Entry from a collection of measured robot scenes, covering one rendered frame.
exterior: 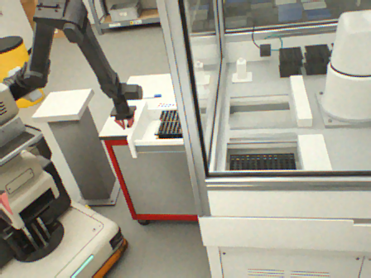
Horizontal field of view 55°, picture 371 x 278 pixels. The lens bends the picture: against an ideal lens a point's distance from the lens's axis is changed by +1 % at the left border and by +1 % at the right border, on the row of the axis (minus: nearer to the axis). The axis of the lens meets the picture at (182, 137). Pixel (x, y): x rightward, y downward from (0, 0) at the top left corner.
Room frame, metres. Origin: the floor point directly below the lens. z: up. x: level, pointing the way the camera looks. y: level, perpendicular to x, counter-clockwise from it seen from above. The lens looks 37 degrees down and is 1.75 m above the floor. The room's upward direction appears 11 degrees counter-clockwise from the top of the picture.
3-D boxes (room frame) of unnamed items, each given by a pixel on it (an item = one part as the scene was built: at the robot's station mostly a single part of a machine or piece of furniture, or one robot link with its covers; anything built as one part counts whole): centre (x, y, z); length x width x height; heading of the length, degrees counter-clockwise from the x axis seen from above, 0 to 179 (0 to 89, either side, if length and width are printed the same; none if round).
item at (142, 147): (1.24, -0.02, 0.86); 0.40 x 0.26 x 0.06; 75
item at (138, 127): (1.29, 0.18, 0.87); 0.29 x 0.02 x 0.11; 165
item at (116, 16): (5.31, 0.47, 0.22); 0.40 x 0.30 x 0.17; 78
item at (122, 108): (1.27, 0.22, 1.01); 0.10 x 0.07 x 0.07; 76
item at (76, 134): (1.88, 0.66, 0.38); 0.30 x 0.30 x 0.76; 78
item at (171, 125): (1.24, -0.02, 0.87); 0.22 x 0.18 x 0.06; 75
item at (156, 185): (1.68, 0.05, 0.38); 0.62 x 0.58 x 0.76; 165
